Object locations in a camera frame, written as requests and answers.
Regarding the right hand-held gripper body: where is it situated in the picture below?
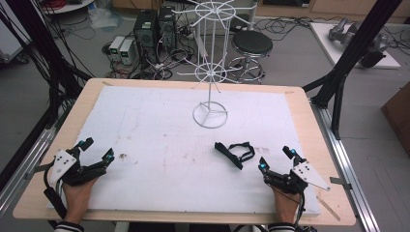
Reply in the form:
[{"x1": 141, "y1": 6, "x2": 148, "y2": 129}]
[{"x1": 265, "y1": 161, "x2": 332, "y2": 195}]

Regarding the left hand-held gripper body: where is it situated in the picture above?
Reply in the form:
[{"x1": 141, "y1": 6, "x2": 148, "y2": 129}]
[{"x1": 48, "y1": 148, "x2": 107, "y2": 188}]

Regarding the person's left hand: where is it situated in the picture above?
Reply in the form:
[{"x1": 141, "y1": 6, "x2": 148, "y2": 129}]
[{"x1": 62, "y1": 178, "x2": 99, "y2": 224}]

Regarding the person's right hand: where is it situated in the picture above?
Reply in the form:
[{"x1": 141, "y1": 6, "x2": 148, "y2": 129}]
[{"x1": 272, "y1": 188, "x2": 303, "y2": 224}]

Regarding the thin wooden stick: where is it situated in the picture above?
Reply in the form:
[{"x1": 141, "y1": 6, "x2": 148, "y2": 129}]
[{"x1": 315, "y1": 195, "x2": 341, "y2": 222}]

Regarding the person's right striped sleeve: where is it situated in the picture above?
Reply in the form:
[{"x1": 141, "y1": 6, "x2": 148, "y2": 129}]
[{"x1": 267, "y1": 222, "x2": 297, "y2": 232}]

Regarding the person's striped sleeve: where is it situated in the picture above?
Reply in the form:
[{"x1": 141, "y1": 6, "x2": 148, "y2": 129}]
[
  {"x1": 267, "y1": 222, "x2": 297, "y2": 232},
  {"x1": 53, "y1": 220, "x2": 86, "y2": 232}
]

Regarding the person's left striped sleeve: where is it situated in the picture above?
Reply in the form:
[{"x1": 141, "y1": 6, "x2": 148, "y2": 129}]
[{"x1": 53, "y1": 220, "x2": 86, "y2": 232}]

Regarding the white foam mat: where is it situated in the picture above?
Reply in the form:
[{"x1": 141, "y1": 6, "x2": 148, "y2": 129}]
[{"x1": 47, "y1": 84, "x2": 322, "y2": 218}]

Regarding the grey power supply unit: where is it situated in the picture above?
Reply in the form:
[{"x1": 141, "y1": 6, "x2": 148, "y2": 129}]
[
  {"x1": 108, "y1": 35, "x2": 126, "y2": 63},
  {"x1": 118, "y1": 39, "x2": 135, "y2": 66}
]

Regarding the brown wooden cabinet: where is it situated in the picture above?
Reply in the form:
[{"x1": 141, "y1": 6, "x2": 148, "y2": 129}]
[{"x1": 380, "y1": 81, "x2": 410, "y2": 160}]

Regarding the white floor board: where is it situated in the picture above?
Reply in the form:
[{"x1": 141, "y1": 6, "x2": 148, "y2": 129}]
[{"x1": 308, "y1": 21, "x2": 402, "y2": 71}]

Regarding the black round stool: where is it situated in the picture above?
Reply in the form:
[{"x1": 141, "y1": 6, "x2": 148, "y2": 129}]
[{"x1": 226, "y1": 29, "x2": 275, "y2": 85}]

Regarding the large black computer tower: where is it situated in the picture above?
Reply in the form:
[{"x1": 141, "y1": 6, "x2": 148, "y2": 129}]
[{"x1": 132, "y1": 9, "x2": 160, "y2": 64}]

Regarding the grey and black robot part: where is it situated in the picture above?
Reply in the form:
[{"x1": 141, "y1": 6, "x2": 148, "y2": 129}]
[{"x1": 360, "y1": 33, "x2": 391, "y2": 69}]

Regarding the white panel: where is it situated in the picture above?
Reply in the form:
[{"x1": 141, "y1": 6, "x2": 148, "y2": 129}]
[{"x1": 0, "y1": 0, "x2": 32, "y2": 65}]

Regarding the round white table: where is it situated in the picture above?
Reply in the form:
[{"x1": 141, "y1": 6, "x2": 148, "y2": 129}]
[{"x1": 41, "y1": 0, "x2": 97, "y2": 15}]

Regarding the small black computer tower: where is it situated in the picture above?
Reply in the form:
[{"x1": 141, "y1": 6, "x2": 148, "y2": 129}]
[{"x1": 157, "y1": 5, "x2": 178, "y2": 51}]

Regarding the aluminium rail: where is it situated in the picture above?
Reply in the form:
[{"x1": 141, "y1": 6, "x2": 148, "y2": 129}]
[
  {"x1": 309, "y1": 99, "x2": 382, "y2": 232},
  {"x1": 0, "y1": 105, "x2": 72, "y2": 220}
]

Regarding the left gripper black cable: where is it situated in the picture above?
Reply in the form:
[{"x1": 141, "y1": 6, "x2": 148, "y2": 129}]
[{"x1": 43, "y1": 159, "x2": 70, "y2": 220}]

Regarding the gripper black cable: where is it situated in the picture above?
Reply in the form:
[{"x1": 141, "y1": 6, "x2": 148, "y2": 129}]
[
  {"x1": 43, "y1": 159, "x2": 70, "y2": 220},
  {"x1": 293, "y1": 190, "x2": 308, "y2": 232}
]

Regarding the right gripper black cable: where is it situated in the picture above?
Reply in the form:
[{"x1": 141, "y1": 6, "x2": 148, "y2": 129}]
[{"x1": 293, "y1": 190, "x2": 308, "y2": 232}]

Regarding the black cable bundle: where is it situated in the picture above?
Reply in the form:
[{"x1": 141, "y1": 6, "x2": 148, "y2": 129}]
[{"x1": 0, "y1": 0, "x2": 95, "y2": 130}]

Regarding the white wire display rack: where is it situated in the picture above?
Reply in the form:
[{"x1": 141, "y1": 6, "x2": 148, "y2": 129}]
[{"x1": 171, "y1": 0, "x2": 259, "y2": 130}]

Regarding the black metal frame post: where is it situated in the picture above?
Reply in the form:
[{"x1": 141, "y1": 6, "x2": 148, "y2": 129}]
[{"x1": 302, "y1": 0, "x2": 404, "y2": 141}]

